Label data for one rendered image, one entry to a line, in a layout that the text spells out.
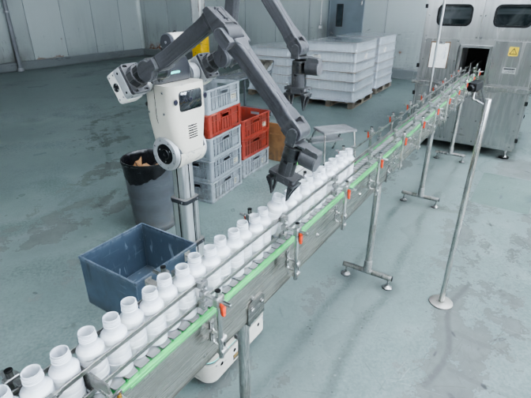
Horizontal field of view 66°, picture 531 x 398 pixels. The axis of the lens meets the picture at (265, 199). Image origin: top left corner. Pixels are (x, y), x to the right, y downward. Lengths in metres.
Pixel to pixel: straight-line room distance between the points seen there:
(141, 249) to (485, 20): 4.93
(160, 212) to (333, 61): 5.30
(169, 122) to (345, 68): 6.38
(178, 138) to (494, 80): 4.64
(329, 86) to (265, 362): 6.40
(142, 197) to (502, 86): 4.42
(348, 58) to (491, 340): 6.02
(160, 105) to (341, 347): 1.67
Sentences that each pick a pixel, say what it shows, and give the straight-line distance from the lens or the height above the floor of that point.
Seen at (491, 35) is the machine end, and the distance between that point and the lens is 5.87.
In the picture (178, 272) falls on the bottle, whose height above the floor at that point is 1.16.
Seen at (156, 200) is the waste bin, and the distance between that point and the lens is 3.55.
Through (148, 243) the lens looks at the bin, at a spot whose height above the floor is 0.86.
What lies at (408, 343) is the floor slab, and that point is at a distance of 2.71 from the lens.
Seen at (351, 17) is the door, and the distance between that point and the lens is 12.17.
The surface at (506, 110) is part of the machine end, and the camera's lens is 5.95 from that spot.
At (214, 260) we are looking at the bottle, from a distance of 1.23.
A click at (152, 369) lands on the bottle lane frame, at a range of 1.15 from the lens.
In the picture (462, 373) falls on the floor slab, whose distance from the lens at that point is 2.64.
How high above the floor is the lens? 1.81
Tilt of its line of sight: 26 degrees down
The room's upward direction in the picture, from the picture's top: straight up
